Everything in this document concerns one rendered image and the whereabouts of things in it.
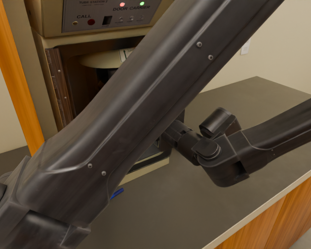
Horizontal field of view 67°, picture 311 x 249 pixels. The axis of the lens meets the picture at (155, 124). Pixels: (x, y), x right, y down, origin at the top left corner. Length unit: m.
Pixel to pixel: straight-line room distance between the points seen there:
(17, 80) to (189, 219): 0.53
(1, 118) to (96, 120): 0.89
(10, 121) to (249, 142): 0.87
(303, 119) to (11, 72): 0.46
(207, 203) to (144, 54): 0.63
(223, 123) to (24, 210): 0.39
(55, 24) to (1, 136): 0.68
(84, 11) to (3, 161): 0.70
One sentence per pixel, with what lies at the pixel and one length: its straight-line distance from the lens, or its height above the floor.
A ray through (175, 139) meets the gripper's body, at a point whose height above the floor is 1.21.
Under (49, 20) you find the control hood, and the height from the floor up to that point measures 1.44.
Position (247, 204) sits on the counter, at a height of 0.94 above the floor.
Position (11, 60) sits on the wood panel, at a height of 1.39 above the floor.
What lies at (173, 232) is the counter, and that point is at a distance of 0.67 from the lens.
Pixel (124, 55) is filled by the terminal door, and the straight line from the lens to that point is 0.57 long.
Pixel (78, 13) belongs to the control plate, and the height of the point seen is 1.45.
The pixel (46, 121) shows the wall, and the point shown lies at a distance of 1.07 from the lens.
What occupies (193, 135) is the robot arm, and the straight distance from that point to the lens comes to 0.49.
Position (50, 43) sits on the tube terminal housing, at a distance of 0.53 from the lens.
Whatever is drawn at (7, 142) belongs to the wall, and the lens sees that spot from 1.09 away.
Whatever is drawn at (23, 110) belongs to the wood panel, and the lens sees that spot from 0.46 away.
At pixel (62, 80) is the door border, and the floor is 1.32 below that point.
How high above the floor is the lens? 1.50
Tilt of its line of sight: 32 degrees down
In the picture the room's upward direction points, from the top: straight up
